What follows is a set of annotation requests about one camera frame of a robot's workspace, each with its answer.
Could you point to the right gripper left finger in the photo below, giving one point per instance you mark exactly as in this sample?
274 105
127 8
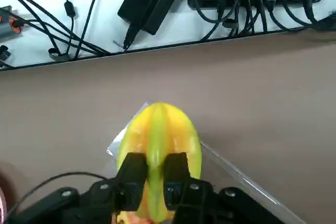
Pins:
131 166

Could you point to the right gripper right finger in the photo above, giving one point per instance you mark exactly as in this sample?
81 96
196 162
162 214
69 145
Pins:
176 166

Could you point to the yellow star fruit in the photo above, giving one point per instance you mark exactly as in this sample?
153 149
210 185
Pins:
157 129

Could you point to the clear acrylic stepped display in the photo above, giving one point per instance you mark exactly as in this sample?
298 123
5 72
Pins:
218 169

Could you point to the large black power adapter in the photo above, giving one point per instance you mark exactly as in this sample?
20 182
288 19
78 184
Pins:
147 3

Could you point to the black orange connector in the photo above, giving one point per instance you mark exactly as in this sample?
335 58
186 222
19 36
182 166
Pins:
15 23

